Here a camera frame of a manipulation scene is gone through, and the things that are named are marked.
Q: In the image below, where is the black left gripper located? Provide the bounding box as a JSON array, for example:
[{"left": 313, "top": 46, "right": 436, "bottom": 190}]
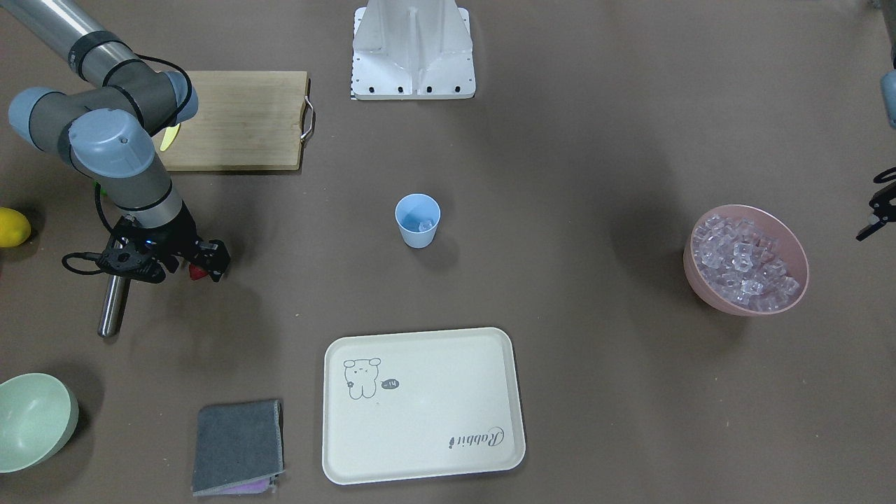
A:
[{"left": 855, "top": 167, "right": 895, "bottom": 242}]

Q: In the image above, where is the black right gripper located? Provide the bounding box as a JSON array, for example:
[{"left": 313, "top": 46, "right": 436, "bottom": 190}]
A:
[{"left": 97, "top": 204, "right": 231, "bottom": 284}]

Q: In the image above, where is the red strawberry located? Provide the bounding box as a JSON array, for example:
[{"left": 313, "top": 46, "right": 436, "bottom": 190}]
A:
[{"left": 188, "top": 263, "right": 209, "bottom": 281}]

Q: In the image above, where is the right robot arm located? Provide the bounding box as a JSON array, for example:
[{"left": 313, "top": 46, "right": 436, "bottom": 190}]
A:
[{"left": 2, "top": 1, "right": 230, "bottom": 284}]

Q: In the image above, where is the pink bowl of ice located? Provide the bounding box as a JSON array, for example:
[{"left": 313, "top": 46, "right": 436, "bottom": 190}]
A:
[{"left": 682, "top": 204, "right": 810, "bottom": 316}]

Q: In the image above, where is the light blue cup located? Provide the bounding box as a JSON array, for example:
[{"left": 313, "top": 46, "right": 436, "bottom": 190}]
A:
[{"left": 395, "top": 192, "right": 441, "bottom": 249}]

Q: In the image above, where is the steel muddler black tip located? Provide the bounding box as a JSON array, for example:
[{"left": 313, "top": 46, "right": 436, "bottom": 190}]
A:
[{"left": 97, "top": 276, "right": 131, "bottom": 339}]

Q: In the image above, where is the yellow plastic knife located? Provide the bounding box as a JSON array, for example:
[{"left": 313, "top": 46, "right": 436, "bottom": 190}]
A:
[{"left": 159, "top": 124, "right": 181, "bottom": 152}]

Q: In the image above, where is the yellow lemon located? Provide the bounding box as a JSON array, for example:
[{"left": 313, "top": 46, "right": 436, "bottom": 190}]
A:
[{"left": 0, "top": 207, "right": 32, "bottom": 249}]

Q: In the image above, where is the wooden cutting board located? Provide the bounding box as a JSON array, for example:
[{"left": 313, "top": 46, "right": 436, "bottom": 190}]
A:
[{"left": 153, "top": 71, "right": 316, "bottom": 172}]

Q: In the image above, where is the grey folded cloth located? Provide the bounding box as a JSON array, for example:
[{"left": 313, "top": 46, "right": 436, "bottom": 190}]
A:
[{"left": 191, "top": 399, "right": 284, "bottom": 498}]

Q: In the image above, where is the mint green bowl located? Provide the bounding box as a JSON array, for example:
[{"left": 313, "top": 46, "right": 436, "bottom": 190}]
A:
[{"left": 1, "top": 373, "right": 80, "bottom": 473}]

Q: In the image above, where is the cream rabbit tray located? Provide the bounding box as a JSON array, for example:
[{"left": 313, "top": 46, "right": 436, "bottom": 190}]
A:
[{"left": 322, "top": 328, "right": 527, "bottom": 485}]

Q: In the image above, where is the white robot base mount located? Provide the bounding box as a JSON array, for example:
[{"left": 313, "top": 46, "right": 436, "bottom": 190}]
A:
[{"left": 350, "top": 1, "right": 477, "bottom": 100}]

